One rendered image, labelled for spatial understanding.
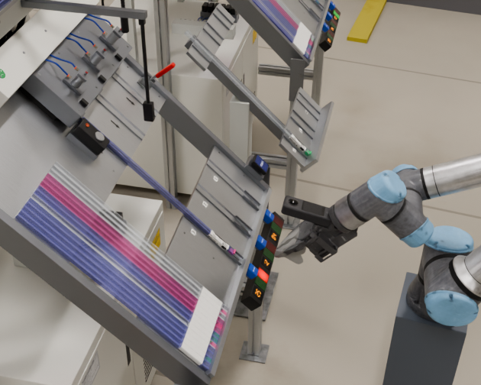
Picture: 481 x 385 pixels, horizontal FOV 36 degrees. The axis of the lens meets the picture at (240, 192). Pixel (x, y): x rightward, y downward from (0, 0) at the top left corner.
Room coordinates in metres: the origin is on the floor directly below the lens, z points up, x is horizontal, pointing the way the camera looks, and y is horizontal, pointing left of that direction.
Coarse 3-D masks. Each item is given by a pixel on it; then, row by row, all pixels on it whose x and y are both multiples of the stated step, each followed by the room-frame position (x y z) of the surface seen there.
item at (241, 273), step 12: (264, 192) 1.64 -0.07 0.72; (264, 204) 1.58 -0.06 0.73; (252, 228) 1.49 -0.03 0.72; (252, 240) 1.43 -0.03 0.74; (252, 252) 1.39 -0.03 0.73; (240, 276) 1.30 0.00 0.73; (240, 288) 1.26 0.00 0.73; (228, 300) 1.23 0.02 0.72; (228, 312) 1.18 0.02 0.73; (228, 324) 1.15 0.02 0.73; (216, 348) 1.08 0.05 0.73; (216, 360) 1.05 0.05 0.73
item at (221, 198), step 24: (216, 168) 1.61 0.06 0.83; (192, 192) 1.48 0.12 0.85; (216, 192) 1.53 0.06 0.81; (240, 192) 1.59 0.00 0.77; (216, 216) 1.45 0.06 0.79; (240, 216) 1.51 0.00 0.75; (192, 240) 1.33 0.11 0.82; (240, 240) 1.43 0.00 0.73; (192, 264) 1.27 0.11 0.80; (216, 264) 1.31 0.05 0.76; (240, 264) 1.35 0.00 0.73; (216, 288) 1.25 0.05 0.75
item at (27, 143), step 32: (128, 96) 1.62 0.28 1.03; (160, 96) 1.71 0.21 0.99; (0, 128) 1.28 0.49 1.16; (32, 128) 1.33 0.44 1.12; (64, 128) 1.39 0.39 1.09; (128, 128) 1.52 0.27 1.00; (0, 160) 1.20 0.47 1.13; (32, 160) 1.25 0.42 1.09; (64, 160) 1.31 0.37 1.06; (96, 160) 1.36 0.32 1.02; (0, 192) 1.14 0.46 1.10; (32, 192) 1.18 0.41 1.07; (96, 192) 1.28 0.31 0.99
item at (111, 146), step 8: (80, 120) 1.43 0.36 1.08; (112, 144) 1.43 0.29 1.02; (120, 152) 1.42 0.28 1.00; (128, 160) 1.41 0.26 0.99; (136, 168) 1.41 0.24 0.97; (144, 176) 1.41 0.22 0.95; (152, 184) 1.40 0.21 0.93; (160, 192) 1.40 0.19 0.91; (168, 192) 1.40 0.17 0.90; (168, 200) 1.39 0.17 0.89; (176, 200) 1.40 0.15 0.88; (176, 208) 1.39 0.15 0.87; (184, 208) 1.39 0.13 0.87; (192, 216) 1.39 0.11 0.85; (200, 224) 1.38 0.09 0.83; (208, 232) 1.37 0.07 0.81; (232, 248) 1.37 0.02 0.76
